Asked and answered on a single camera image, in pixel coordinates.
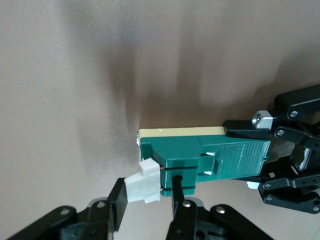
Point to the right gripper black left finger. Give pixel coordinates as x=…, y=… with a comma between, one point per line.
x=120, y=200

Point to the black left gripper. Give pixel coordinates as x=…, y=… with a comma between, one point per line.
x=312, y=162

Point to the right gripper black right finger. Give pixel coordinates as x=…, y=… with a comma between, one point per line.
x=180, y=215

